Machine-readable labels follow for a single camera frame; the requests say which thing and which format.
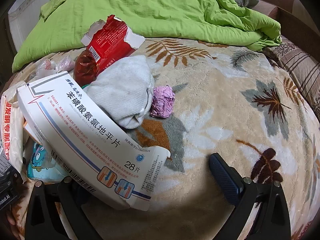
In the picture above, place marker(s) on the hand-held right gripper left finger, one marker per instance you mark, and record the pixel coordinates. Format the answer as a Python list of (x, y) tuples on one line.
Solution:
[(67, 192)]

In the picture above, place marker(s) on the white bag with red print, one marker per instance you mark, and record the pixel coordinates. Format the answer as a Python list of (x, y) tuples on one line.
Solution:
[(10, 130)]

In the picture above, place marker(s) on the green quilt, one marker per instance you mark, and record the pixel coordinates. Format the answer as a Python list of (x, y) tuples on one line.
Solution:
[(150, 10)]

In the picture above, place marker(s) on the red foil wrapper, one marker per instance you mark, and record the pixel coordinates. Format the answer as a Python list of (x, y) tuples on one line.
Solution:
[(85, 70)]

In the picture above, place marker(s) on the leaf print blanket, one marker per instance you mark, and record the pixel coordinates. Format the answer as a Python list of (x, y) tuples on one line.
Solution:
[(225, 120)]

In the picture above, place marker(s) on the crumpled clear plastic wrap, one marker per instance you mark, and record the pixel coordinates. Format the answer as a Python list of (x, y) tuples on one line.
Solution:
[(50, 66)]

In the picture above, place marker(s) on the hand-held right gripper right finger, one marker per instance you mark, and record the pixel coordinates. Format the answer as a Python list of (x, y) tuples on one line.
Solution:
[(225, 177)]

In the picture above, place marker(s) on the brown padded headboard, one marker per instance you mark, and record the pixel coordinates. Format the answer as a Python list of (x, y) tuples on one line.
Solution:
[(295, 17)]

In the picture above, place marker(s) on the white sock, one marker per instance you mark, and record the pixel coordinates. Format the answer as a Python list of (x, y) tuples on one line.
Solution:
[(120, 87)]

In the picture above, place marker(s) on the brown striped pillow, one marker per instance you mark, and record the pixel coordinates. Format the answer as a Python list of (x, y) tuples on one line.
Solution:
[(300, 65)]

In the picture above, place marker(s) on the purple crumpled paper ball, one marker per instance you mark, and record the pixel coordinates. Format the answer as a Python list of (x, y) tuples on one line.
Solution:
[(163, 102)]

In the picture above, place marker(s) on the torn red cardboard box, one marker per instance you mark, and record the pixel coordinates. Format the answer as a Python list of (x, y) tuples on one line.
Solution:
[(110, 45)]

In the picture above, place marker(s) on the blue cartoon tissue packet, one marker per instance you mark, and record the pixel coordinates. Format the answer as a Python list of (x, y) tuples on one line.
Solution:
[(40, 160)]

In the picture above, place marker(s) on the white medicine box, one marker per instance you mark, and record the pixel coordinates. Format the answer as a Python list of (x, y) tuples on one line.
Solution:
[(75, 130)]

